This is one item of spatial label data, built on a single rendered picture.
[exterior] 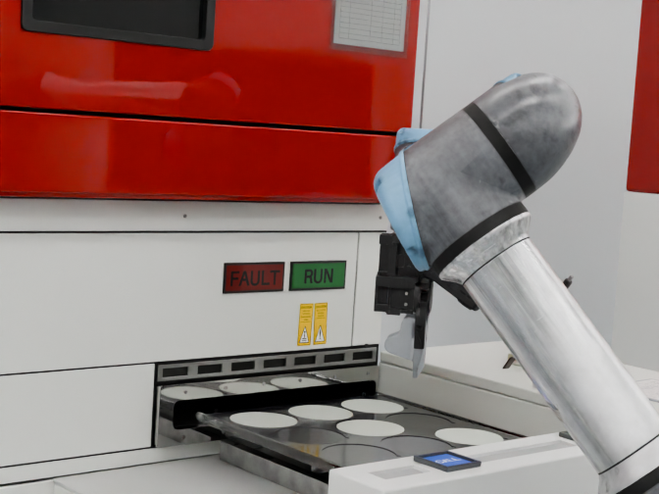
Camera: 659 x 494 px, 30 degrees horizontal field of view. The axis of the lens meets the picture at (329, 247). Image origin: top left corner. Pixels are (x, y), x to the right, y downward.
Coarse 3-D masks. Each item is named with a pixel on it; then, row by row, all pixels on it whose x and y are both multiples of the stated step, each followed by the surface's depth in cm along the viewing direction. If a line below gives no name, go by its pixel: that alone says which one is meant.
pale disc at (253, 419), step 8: (232, 416) 185; (240, 416) 185; (248, 416) 186; (256, 416) 186; (264, 416) 187; (272, 416) 187; (280, 416) 187; (248, 424) 180; (256, 424) 180; (264, 424) 181; (272, 424) 181; (280, 424) 181; (288, 424) 182
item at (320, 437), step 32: (224, 416) 185; (288, 416) 188; (352, 416) 190; (384, 416) 192; (416, 416) 194; (320, 448) 169; (352, 448) 171; (384, 448) 172; (416, 448) 173; (448, 448) 174
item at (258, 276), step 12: (228, 276) 190; (240, 276) 192; (252, 276) 193; (264, 276) 195; (276, 276) 196; (228, 288) 191; (240, 288) 192; (252, 288) 194; (264, 288) 195; (276, 288) 197
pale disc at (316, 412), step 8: (296, 408) 194; (304, 408) 194; (312, 408) 194; (320, 408) 195; (328, 408) 195; (336, 408) 195; (304, 416) 188; (312, 416) 189; (320, 416) 189; (328, 416) 189; (336, 416) 190; (344, 416) 190
